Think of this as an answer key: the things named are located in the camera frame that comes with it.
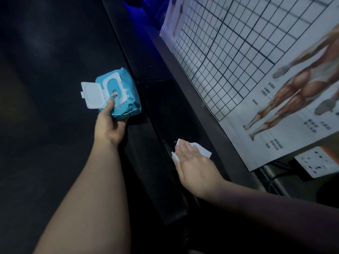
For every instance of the person's left hand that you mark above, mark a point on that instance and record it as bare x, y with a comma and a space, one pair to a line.
108, 128

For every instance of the person's right hand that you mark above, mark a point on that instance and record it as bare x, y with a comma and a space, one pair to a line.
197, 170

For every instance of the person's left thumb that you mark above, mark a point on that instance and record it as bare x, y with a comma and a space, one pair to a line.
110, 104

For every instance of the person's right fingers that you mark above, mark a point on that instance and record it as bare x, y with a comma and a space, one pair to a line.
186, 152

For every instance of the white wet wipe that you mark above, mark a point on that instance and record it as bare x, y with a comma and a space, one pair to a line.
196, 149

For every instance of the blue wet wipes pack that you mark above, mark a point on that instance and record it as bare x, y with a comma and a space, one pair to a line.
114, 93

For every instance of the person's right forearm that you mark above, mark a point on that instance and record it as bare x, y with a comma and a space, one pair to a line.
275, 222

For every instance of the person's left forearm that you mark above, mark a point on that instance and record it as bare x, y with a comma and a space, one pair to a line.
87, 201

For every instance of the white power socket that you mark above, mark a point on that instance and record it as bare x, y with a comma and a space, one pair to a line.
317, 161

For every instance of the black ledge rail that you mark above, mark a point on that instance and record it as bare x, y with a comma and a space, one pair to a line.
169, 84

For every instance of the anatomy grid wall poster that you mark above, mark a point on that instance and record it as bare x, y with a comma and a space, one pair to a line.
254, 74

